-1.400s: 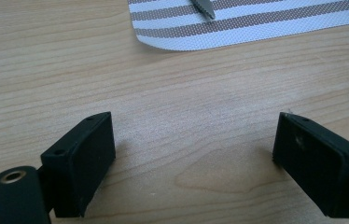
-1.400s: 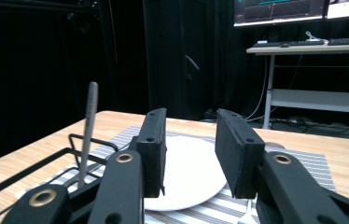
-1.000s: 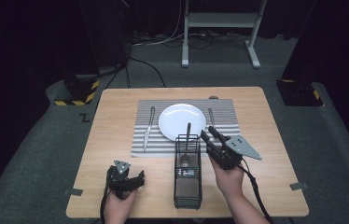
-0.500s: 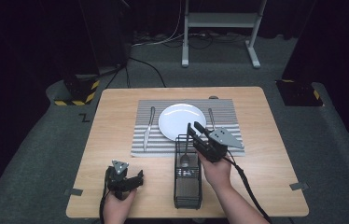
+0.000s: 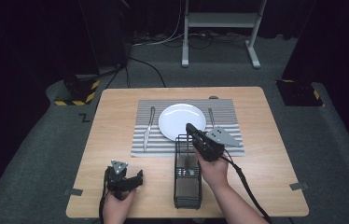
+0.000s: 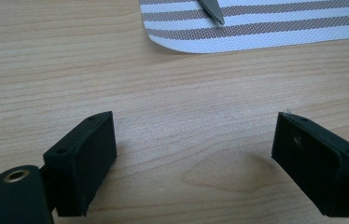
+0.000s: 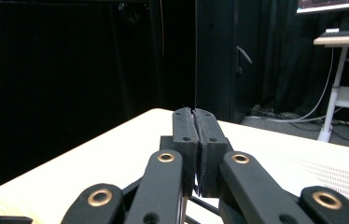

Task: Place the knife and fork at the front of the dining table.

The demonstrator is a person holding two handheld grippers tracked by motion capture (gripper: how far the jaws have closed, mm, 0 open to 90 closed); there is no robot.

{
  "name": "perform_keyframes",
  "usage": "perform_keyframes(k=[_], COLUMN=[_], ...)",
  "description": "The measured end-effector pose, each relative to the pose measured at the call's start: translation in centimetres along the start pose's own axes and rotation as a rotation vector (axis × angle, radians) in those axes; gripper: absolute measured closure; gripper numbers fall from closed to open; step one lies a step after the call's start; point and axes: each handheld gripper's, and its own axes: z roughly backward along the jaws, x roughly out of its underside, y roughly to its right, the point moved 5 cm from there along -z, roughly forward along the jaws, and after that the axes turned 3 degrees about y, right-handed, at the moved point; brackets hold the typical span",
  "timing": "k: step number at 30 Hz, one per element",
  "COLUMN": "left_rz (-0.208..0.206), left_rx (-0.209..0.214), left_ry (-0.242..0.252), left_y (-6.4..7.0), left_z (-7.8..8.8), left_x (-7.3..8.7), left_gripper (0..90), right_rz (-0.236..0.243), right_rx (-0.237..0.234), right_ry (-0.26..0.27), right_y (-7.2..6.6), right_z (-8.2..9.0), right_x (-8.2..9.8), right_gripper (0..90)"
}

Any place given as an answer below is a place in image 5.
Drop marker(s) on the silver table knife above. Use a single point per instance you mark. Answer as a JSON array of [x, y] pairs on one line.
[[148, 130]]

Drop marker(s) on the grey striped placemat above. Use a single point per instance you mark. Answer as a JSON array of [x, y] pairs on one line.
[[150, 146]]

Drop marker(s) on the black stand with hazard stripes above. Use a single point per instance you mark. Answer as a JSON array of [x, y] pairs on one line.
[[79, 91], [298, 93]]

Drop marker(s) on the grey tape piece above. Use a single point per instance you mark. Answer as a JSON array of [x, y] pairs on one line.
[[73, 192], [299, 186]]

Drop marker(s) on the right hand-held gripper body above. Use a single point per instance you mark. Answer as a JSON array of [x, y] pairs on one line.
[[210, 149]]

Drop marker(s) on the person's right hand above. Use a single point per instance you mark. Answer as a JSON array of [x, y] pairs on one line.
[[214, 172]]

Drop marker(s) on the white metal stand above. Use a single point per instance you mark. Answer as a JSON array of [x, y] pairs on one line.
[[222, 20]]

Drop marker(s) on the person's left hand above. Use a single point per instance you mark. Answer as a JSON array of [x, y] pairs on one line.
[[118, 207]]

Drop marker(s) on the white round plate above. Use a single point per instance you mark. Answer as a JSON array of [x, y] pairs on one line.
[[175, 119]]

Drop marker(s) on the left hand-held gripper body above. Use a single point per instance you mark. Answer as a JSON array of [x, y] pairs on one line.
[[118, 183]]

